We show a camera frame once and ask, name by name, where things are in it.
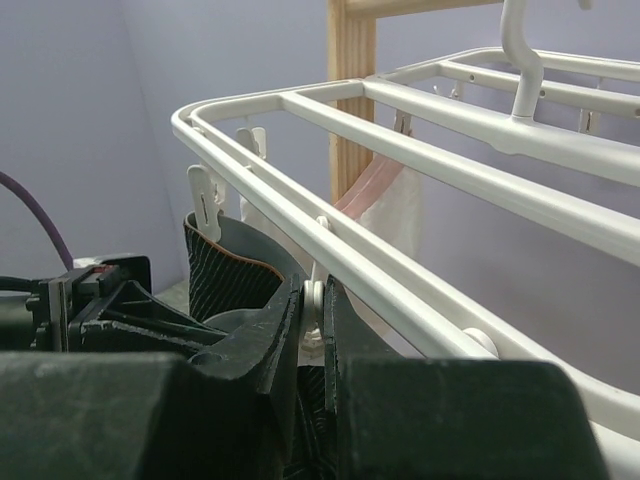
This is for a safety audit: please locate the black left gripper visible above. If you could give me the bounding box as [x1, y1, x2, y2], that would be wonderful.
[1, 255, 227, 358]

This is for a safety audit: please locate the black striped underwear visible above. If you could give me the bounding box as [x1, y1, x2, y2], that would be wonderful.
[183, 212, 336, 479]

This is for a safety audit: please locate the white plastic clip hanger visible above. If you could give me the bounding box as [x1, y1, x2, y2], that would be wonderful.
[171, 1, 639, 477]

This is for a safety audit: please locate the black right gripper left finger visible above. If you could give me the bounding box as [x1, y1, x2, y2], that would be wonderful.
[1, 278, 301, 479]

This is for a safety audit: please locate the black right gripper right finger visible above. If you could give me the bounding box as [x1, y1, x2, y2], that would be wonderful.
[323, 278, 608, 479]

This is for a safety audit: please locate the wooden rack with tray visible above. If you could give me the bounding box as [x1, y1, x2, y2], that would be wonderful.
[324, 0, 506, 209]

